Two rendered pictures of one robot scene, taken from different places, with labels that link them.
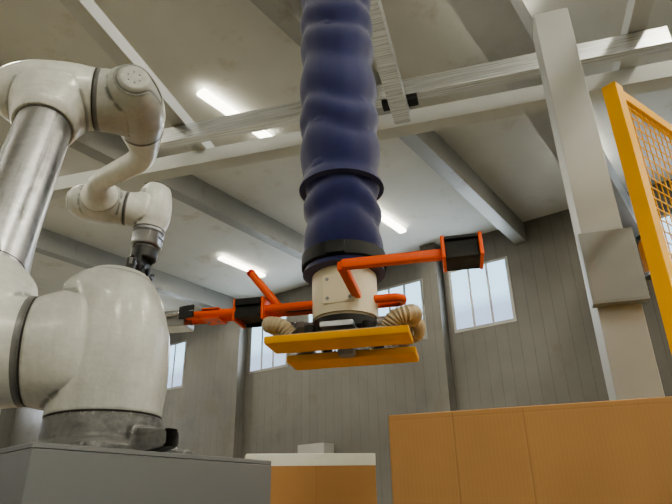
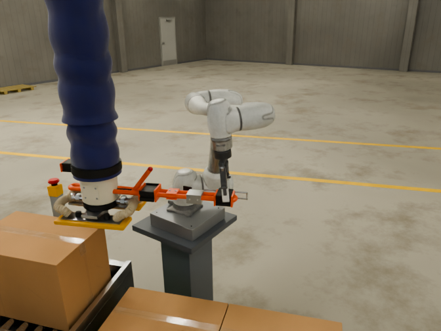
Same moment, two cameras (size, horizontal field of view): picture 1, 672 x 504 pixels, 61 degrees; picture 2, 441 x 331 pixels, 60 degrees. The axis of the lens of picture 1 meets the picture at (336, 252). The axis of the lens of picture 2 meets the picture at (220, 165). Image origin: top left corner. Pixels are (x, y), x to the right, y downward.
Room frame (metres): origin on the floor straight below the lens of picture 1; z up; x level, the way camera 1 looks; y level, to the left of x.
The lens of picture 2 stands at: (3.07, 0.53, 2.00)
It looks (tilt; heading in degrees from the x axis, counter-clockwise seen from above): 21 degrees down; 179
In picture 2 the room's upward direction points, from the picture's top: 1 degrees counter-clockwise
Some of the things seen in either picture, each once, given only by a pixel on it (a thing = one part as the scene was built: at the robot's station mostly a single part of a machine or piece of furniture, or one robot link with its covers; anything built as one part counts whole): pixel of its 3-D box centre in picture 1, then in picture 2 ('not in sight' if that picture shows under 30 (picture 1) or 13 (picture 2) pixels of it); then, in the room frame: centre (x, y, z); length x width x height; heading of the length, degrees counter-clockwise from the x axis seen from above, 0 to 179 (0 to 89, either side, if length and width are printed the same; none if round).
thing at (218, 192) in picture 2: not in sight; (224, 198); (1.54, 0.57, 1.26); 0.08 x 0.07 x 0.05; 79
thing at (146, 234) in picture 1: (147, 240); (221, 142); (1.53, 0.56, 1.52); 0.09 x 0.09 x 0.06
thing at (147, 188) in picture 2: (253, 312); (149, 192); (1.46, 0.22, 1.26); 0.10 x 0.08 x 0.06; 169
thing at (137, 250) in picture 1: (142, 262); (223, 158); (1.53, 0.56, 1.44); 0.08 x 0.07 x 0.09; 174
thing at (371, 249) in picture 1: (343, 263); (97, 165); (1.41, -0.02, 1.38); 0.23 x 0.23 x 0.04
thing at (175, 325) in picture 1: (178, 321); (195, 196); (1.51, 0.44, 1.25); 0.07 x 0.07 x 0.04; 79
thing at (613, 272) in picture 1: (611, 267); not in sight; (2.08, -1.07, 1.62); 0.20 x 0.05 x 0.30; 75
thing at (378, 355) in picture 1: (353, 353); (92, 217); (1.51, -0.04, 1.16); 0.34 x 0.10 x 0.05; 79
